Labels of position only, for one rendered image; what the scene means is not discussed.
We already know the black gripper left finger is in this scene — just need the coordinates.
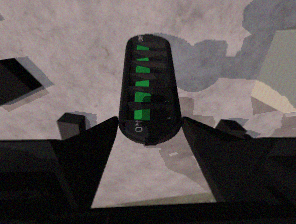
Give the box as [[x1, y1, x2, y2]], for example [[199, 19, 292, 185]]
[[0, 116, 118, 209]]

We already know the dark grey switch controller unit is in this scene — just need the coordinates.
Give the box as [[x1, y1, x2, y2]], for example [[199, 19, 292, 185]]
[[118, 34, 182, 146]]

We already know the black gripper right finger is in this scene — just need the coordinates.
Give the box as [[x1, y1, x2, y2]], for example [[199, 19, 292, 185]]
[[181, 116, 296, 202]]

